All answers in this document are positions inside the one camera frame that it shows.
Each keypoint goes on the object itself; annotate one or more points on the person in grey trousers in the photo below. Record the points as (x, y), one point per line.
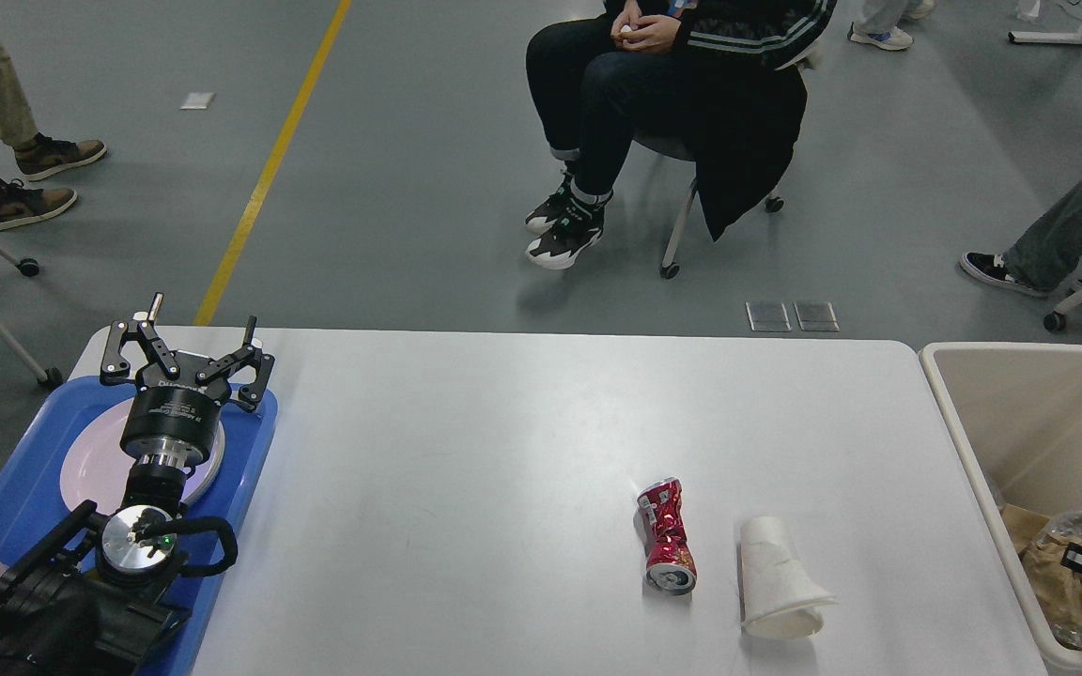
(878, 23)

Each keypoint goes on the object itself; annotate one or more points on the brown paper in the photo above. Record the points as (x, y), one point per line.
(1058, 589)

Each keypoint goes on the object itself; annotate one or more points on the floor outlet cover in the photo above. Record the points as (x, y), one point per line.
(768, 317)
(816, 317)

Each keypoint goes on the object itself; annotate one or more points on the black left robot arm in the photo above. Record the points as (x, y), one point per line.
(90, 597)

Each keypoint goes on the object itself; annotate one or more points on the person in black sneakers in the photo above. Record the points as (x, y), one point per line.
(720, 77)

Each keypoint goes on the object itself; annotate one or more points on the crushed red soda can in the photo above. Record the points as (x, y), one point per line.
(669, 565)

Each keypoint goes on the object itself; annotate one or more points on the blue plastic tray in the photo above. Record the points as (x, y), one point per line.
(31, 504)

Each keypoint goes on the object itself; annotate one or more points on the pink plate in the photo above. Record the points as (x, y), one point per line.
(95, 468)

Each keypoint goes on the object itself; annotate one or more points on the white paper cup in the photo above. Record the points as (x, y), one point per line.
(780, 599)

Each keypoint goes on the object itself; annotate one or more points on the beige plastic bin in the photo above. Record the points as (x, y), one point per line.
(1014, 412)

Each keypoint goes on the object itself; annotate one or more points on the right floor outlet cover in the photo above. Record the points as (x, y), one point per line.
(816, 317)

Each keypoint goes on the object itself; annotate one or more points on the brown paper bag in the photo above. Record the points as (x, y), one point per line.
(1023, 526)

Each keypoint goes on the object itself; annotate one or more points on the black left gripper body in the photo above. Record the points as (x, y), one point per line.
(174, 420)

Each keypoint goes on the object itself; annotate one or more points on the white office chair right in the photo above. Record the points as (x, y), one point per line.
(672, 148)

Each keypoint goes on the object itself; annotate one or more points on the left floor outlet cover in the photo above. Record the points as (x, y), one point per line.
(768, 317)

